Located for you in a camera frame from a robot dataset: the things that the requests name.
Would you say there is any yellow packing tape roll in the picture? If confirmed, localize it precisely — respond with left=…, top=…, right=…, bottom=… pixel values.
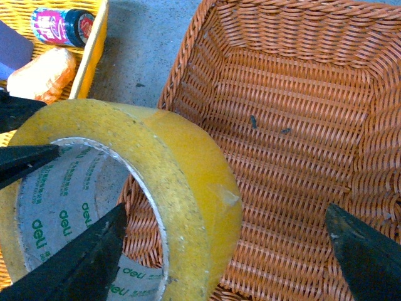
left=1, top=99, right=242, bottom=300

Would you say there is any brown wicker basket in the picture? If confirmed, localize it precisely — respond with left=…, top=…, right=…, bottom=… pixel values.
left=117, top=0, right=401, bottom=301

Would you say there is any small pink labelled bottle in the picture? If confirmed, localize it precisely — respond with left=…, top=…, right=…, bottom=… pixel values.
left=30, top=8, right=95, bottom=48

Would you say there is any purple foam cube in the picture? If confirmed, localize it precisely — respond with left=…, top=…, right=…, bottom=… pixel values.
left=0, top=21, right=34, bottom=80

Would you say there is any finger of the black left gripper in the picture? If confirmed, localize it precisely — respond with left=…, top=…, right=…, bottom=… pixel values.
left=1, top=90, right=47, bottom=133
left=1, top=144, right=60, bottom=189

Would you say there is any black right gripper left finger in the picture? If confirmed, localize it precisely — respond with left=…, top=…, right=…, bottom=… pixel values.
left=1, top=204, right=127, bottom=300

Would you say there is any toy bread loaf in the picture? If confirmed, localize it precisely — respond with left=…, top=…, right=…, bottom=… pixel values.
left=6, top=47, right=76, bottom=104

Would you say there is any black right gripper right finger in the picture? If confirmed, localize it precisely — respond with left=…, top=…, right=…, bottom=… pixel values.
left=325, top=203, right=400, bottom=300

